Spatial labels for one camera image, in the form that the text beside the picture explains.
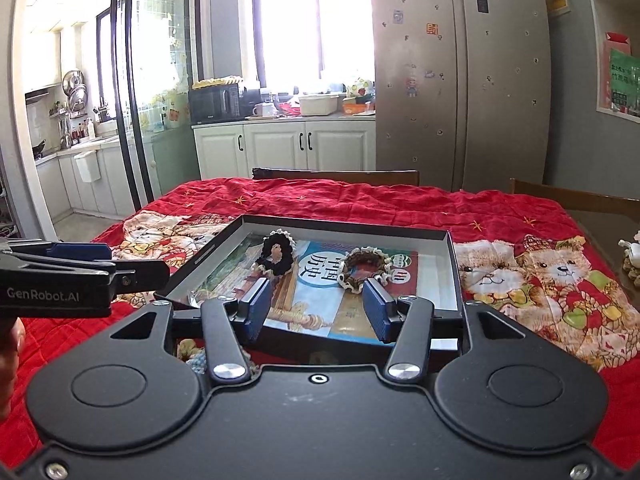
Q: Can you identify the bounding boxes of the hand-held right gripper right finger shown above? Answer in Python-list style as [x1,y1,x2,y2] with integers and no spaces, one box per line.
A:
[361,278,527,383]

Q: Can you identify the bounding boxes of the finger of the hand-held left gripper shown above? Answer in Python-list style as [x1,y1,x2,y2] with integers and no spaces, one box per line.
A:
[0,240,114,264]
[115,259,172,297]

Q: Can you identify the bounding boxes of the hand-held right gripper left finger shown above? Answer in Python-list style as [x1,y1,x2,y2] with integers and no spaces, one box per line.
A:
[107,278,275,387]

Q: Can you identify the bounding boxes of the brown scrunchie with cream lace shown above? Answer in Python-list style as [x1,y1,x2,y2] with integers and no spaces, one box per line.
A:
[336,246,394,292]

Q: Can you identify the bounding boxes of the black scrunchie with white lace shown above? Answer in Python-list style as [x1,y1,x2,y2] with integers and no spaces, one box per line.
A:
[256,229,297,277]

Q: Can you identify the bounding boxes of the black shallow tray box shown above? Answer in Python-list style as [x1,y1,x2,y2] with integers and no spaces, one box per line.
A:
[152,213,469,347]

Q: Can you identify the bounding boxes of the person's left hand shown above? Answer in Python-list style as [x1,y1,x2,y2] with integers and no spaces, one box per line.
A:
[0,317,27,423]

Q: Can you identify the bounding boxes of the grey kitchen counter cabinets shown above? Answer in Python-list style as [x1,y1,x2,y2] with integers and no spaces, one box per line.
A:
[34,132,148,222]

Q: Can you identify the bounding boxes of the white hanging waste bin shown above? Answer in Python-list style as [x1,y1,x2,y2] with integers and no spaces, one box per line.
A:
[73,150,102,184]

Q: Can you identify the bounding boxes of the red printed bear blanket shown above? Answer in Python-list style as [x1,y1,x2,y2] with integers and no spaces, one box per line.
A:
[0,176,640,466]

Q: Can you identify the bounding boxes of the hanging steel pot lids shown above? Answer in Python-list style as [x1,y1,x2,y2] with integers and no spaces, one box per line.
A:
[61,69,87,112]

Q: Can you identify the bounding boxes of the white base cabinet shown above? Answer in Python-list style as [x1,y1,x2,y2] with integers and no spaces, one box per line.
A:
[192,116,377,179]

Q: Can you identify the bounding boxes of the black framed sliding glass door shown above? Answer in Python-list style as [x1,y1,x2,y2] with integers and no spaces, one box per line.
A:
[94,0,207,213]

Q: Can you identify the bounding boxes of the black microwave oven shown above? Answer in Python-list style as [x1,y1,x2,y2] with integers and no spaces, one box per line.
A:
[188,82,242,124]

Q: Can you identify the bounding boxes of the yellow cloth on microwave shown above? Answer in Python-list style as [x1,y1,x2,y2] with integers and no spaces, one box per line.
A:
[192,74,244,89]

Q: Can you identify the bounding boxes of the white plastic container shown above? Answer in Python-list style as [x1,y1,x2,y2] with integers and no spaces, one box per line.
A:
[298,93,342,116]

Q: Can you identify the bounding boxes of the floral patterned bag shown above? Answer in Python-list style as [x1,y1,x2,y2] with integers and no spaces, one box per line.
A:
[345,78,376,102]

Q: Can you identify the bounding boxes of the silver double-door refrigerator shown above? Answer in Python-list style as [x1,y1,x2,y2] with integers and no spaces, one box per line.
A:
[366,0,552,192]

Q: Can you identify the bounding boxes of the white ceramic teapot ornament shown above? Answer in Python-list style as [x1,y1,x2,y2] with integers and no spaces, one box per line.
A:
[618,231,640,287]

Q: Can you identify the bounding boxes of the bright window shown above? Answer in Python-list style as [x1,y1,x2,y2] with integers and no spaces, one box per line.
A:
[249,0,377,97]

